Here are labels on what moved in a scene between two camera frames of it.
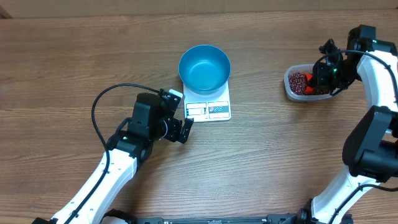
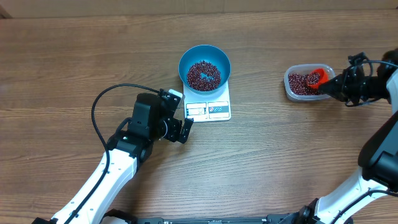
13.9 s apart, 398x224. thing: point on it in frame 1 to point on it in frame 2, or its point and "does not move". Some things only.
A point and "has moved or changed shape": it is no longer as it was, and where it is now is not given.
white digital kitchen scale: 212,107 does not move
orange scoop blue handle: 310,89 has moved or changed shape
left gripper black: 173,134 does not move
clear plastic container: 303,68 does not move
